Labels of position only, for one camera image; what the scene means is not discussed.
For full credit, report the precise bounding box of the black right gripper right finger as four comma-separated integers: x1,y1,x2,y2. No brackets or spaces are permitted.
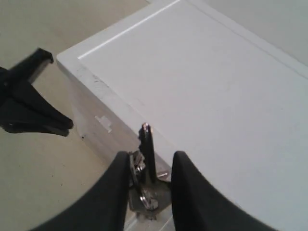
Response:
171,151,273,231

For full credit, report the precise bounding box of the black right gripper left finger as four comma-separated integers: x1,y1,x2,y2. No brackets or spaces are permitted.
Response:
32,151,130,231

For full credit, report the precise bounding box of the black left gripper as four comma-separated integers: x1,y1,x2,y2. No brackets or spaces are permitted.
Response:
0,48,74,137

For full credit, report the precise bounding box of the key bunch with blue tag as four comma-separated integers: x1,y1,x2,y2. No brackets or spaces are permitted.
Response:
128,123,171,220

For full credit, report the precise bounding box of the white translucent drawer cabinet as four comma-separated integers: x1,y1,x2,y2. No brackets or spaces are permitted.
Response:
57,0,308,231

